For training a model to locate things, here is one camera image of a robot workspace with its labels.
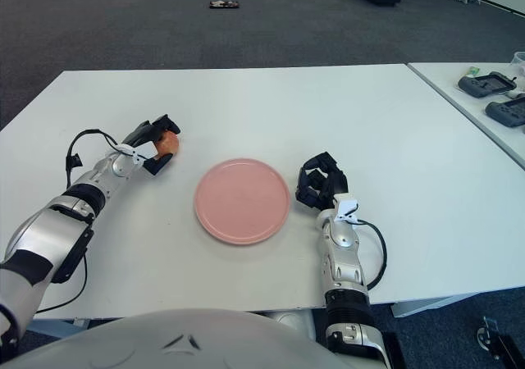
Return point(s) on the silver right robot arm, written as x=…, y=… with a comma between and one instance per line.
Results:
x=342, y=238

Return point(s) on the black caster wheel frame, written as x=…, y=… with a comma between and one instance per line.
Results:
x=504, y=348

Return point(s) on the white table frame beam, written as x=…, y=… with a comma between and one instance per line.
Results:
x=410, y=306

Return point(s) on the grey handheld controller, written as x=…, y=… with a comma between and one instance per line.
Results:
x=509, y=111
x=482, y=85

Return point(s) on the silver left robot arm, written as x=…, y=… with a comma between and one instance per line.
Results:
x=53, y=229

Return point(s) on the red yellow apple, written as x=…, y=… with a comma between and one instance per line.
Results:
x=170, y=143

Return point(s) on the grey robot torso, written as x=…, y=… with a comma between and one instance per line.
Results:
x=184, y=352

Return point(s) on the grey metal table bracket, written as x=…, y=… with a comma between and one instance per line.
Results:
x=81, y=323

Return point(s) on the dark flat item on floor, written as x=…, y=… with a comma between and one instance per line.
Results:
x=224, y=5

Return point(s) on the clear plastic container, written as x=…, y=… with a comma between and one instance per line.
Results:
x=520, y=60

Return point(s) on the pink round plate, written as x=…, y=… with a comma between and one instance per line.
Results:
x=242, y=201

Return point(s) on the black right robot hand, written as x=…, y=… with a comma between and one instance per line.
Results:
x=328, y=180

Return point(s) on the green packet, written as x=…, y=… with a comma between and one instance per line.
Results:
x=472, y=71

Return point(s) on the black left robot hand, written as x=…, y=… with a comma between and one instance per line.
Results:
x=145, y=133

